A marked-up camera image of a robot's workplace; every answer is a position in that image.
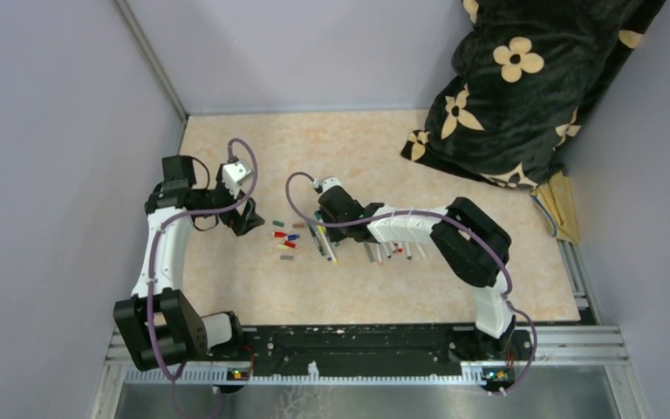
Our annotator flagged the dark grey marker pen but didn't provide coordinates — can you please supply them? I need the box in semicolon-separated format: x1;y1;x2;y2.
305;223;326;257

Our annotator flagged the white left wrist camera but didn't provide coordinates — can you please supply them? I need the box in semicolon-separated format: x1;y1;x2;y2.
222;160;254;199

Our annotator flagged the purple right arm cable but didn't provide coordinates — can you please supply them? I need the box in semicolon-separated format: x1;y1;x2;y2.
284;171;539;396

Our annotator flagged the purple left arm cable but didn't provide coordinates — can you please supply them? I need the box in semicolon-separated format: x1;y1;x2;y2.
146;138;259;419

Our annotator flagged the clear blue long-nib marker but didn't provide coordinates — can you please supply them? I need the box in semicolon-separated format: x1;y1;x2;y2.
308;224;332;261

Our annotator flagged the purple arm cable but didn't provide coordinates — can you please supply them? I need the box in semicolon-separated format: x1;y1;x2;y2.
146;138;259;419
284;171;539;396

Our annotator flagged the yellow cloth bag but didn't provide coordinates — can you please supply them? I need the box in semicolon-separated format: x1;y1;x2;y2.
530;171;580;244

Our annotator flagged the yellow cap marker pen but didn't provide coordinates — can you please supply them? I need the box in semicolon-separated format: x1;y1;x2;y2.
317;225;338;264

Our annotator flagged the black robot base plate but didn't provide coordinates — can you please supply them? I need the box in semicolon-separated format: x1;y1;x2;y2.
204;323;532;378

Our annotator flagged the black floral blanket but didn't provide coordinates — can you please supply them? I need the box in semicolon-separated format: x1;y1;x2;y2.
400;1;663;190

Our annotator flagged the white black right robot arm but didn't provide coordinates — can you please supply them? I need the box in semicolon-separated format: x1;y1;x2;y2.
318;185;515;360

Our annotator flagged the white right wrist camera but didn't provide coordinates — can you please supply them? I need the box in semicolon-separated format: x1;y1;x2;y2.
312;176;342;195

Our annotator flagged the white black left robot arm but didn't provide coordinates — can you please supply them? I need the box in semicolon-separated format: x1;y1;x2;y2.
113;155;265;371

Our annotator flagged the aluminium frame rail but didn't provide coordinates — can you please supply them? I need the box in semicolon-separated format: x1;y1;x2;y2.
103;243;631;386

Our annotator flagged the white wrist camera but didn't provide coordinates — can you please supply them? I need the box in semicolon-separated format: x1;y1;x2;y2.
222;160;254;199
312;176;342;195

